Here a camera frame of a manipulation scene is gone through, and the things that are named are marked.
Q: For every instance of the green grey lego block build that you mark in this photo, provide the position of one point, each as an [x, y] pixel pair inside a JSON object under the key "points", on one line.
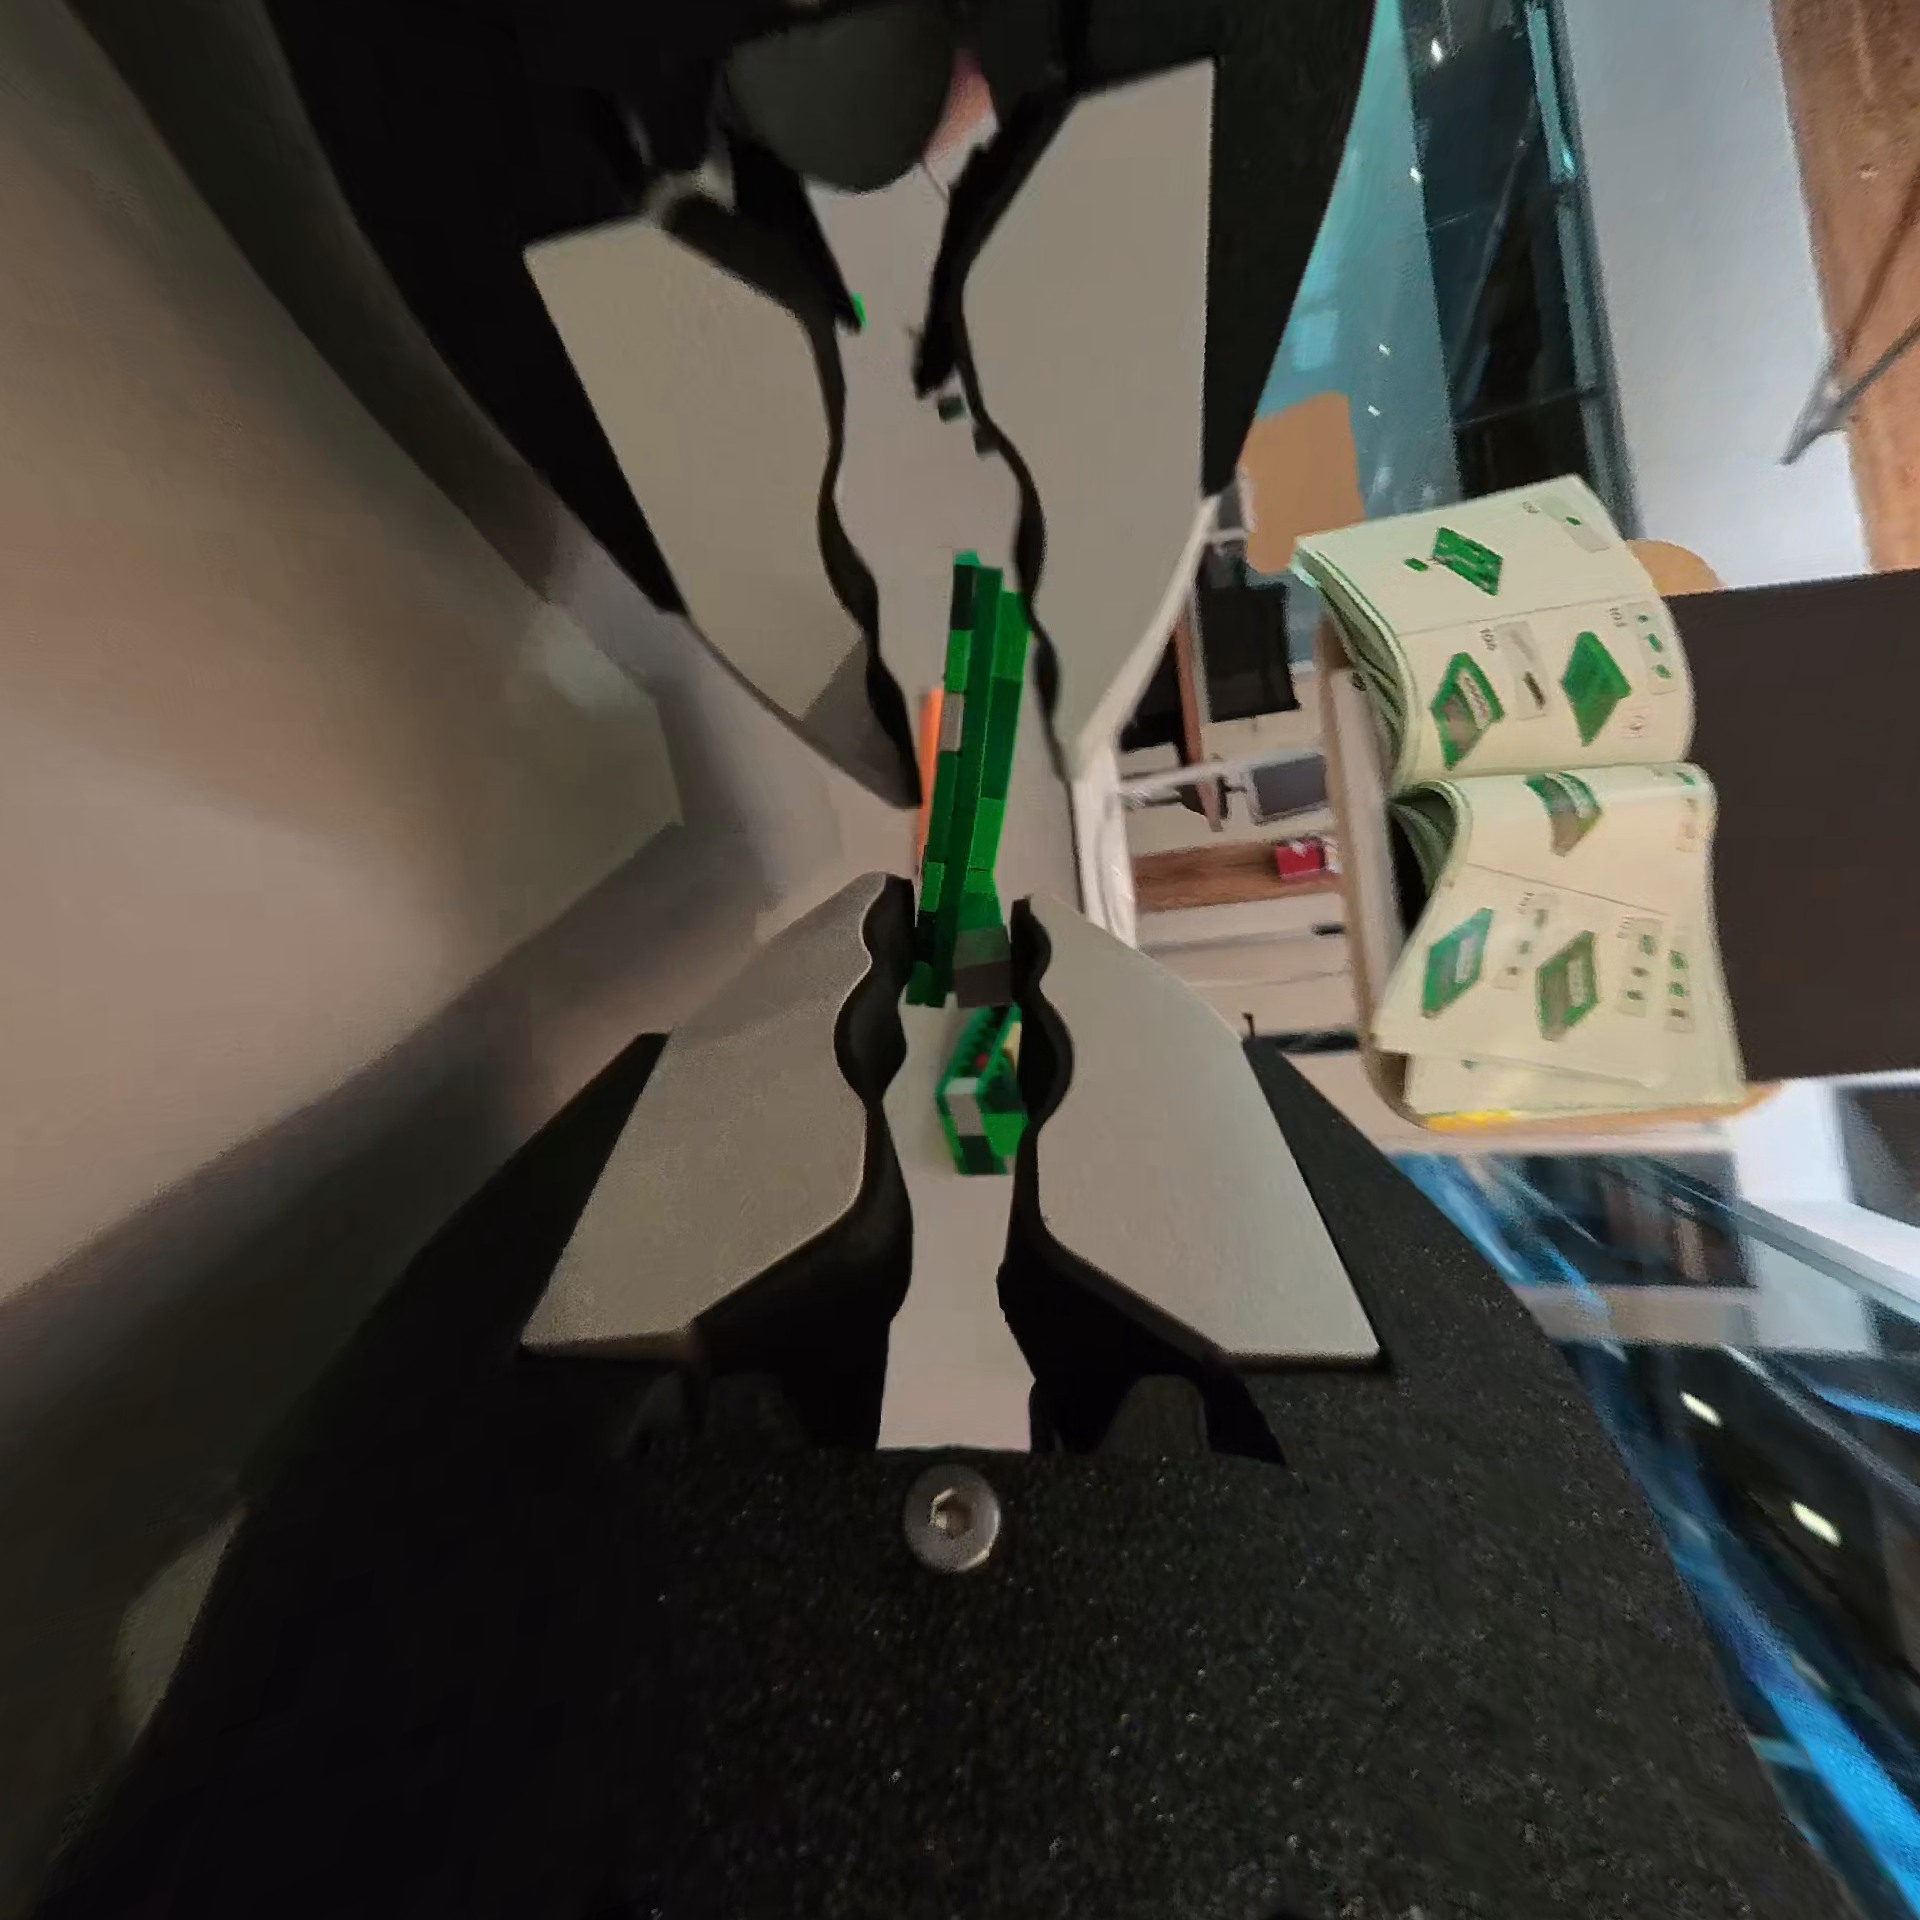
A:
{"points": [[982, 1102]]}

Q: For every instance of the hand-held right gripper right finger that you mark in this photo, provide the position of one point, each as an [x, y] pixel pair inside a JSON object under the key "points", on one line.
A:
{"points": [[1185, 1185]]}

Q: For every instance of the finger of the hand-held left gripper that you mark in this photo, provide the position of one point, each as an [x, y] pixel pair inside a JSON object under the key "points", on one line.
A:
{"points": [[705, 450], [1111, 374]]}

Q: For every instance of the black flat board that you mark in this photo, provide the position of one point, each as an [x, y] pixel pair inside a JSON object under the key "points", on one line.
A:
{"points": [[1814, 824]]}

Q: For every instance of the green lego plate assembly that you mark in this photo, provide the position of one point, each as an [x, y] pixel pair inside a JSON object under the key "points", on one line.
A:
{"points": [[973, 751]]}

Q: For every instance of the orange lego brick separator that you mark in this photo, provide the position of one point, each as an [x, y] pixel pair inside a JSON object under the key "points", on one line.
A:
{"points": [[935, 751]]}

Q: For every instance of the lego instruction booklet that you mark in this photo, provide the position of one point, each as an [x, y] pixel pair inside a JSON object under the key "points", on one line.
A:
{"points": [[1545, 840]]}

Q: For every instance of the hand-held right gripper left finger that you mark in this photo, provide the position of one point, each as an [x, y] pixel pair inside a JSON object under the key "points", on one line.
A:
{"points": [[735, 1171]]}

